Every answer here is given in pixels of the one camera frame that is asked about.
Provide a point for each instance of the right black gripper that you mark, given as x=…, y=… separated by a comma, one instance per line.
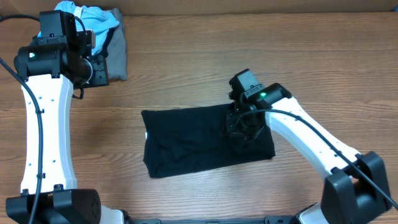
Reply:
x=234, y=132

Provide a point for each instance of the light blue folded t-shirt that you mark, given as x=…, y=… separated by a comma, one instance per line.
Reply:
x=99, y=21

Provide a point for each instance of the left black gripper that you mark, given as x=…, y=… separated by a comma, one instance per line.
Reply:
x=102, y=77

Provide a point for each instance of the black t-shirt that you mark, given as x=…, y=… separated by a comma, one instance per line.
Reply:
x=104, y=51
x=192, y=140

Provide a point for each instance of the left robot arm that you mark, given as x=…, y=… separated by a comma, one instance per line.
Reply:
x=50, y=69

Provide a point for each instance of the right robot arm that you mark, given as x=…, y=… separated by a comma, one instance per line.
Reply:
x=355, y=185

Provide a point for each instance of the grey folded t-shirt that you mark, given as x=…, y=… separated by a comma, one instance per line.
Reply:
x=117, y=50

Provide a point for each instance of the black folded t-shirt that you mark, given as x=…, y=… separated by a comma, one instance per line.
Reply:
x=104, y=51

